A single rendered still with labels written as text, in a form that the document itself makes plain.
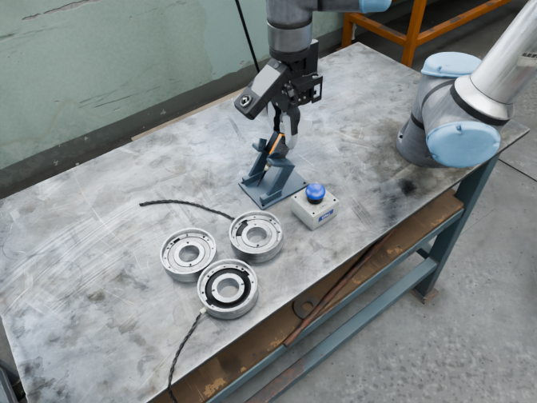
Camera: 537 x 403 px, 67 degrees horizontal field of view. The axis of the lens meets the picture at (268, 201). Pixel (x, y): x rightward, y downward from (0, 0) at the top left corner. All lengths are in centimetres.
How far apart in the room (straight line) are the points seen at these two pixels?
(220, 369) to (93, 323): 32
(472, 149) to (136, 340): 68
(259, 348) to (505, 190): 160
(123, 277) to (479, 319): 134
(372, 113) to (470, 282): 94
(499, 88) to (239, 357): 74
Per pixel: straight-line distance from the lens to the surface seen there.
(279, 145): 84
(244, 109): 74
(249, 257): 77
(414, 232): 120
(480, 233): 203
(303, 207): 82
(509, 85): 79
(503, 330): 179
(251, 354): 98
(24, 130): 235
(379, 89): 124
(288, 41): 71
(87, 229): 94
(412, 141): 100
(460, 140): 80
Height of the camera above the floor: 146
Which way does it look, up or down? 48 degrees down
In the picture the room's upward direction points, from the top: 3 degrees counter-clockwise
